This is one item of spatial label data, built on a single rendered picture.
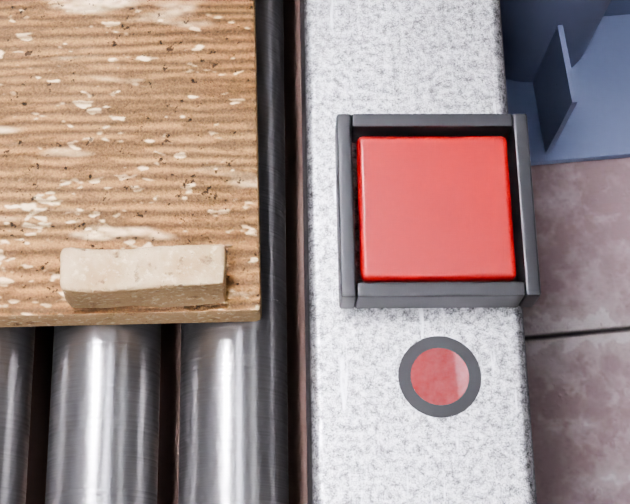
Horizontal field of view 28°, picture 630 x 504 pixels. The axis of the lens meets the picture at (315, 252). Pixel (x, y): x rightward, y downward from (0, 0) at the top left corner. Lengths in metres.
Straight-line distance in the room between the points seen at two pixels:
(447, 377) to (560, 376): 0.98
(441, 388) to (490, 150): 0.10
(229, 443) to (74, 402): 0.06
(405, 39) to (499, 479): 0.19
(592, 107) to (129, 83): 1.11
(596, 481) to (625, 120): 0.44
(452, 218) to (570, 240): 1.02
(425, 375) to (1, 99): 0.20
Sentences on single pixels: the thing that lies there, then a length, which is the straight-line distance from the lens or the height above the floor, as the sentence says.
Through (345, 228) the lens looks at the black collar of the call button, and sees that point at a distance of 0.48.
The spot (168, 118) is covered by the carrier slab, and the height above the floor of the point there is 0.94.
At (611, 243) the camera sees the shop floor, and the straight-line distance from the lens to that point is 1.52.
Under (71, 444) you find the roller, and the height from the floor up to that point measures 0.92.
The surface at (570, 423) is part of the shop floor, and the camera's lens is 1.45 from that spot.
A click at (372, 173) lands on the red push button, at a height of 0.93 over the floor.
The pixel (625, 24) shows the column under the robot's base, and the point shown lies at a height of 0.01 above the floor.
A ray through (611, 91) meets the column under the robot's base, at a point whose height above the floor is 0.01.
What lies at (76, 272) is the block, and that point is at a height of 0.96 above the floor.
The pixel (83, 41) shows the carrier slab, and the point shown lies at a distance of 0.51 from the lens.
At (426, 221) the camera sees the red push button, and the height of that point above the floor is 0.93.
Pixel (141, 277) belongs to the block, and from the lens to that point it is 0.44.
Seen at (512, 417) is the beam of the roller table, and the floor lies 0.92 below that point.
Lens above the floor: 1.38
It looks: 71 degrees down
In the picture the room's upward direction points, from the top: 6 degrees clockwise
